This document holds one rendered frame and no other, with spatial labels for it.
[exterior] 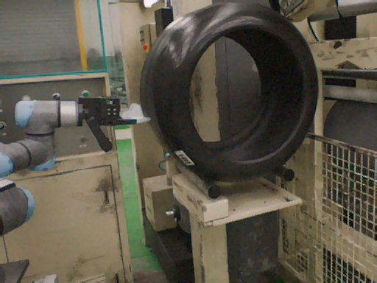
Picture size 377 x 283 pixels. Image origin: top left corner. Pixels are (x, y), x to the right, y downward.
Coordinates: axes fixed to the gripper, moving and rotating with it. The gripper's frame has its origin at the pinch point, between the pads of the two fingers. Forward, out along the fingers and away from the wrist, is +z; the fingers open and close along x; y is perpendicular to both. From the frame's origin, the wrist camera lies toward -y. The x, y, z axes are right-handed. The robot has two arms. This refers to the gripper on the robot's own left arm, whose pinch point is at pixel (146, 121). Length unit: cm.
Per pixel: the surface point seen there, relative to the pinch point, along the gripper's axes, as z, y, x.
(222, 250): 40, -62, 25
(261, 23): 31.7, 31.9, -12.9
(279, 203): 44, -28, -11
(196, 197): 16.3, -25.1, -3.9
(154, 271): 28, -110, 98
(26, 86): -38, 6, 65
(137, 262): 20, -111, 115
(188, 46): 8.6, 23.0, -12.4
